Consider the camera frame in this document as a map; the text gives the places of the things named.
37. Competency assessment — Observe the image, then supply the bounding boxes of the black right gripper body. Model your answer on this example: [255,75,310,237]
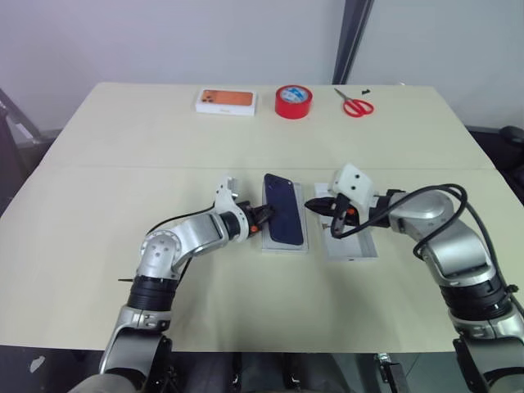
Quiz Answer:
[328,192,372,239]

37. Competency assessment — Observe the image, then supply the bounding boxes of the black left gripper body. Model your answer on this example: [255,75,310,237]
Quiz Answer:
[244,203,268,234]

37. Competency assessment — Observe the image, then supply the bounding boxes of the dark blue phone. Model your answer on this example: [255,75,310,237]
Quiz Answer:
[261,173,306,250]

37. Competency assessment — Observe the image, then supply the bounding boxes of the white phone box lid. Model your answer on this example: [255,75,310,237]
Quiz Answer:
[313,182,380,262]

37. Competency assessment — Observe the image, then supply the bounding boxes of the white phone box base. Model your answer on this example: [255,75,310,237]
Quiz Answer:
[260,182,311,255]

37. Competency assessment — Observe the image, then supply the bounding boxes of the phone box with orange print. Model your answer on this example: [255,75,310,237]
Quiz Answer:
[194,88,260,120]

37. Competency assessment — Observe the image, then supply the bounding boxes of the red tape roll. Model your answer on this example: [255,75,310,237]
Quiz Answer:
[273,84,311,120]

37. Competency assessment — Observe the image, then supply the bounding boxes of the black chair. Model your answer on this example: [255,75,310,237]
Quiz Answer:
[498,124,524,185]

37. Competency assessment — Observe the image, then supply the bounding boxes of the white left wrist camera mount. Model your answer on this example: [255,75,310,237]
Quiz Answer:
[212,175,251,243]

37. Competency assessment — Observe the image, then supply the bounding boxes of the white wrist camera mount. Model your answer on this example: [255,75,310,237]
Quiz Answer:
[212,175,251,243]
[329,162,377,214]

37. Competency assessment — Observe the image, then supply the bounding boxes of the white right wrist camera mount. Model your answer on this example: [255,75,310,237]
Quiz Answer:
[329,162,377,214]

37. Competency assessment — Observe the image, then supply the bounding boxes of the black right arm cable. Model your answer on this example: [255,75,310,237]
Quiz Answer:
[331,183,524,308]

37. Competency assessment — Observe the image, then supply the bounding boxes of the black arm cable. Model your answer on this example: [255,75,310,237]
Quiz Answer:
[145,206,218,237]
[331,183,524,308]

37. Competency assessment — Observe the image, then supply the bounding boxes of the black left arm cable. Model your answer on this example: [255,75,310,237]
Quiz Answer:
[145,206,218,237]

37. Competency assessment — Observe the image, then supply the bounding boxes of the red handled scissors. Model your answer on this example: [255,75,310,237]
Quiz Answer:
[333,88,376,119]

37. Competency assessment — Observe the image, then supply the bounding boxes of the metal table bracket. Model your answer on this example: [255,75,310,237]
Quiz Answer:
[374,352,406,386]

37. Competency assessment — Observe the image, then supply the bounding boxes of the dark vertical post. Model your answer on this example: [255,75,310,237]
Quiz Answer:
[330,0,376,85]

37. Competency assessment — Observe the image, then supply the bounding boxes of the dark metal frame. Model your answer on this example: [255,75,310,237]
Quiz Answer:
[0,88,42,206]

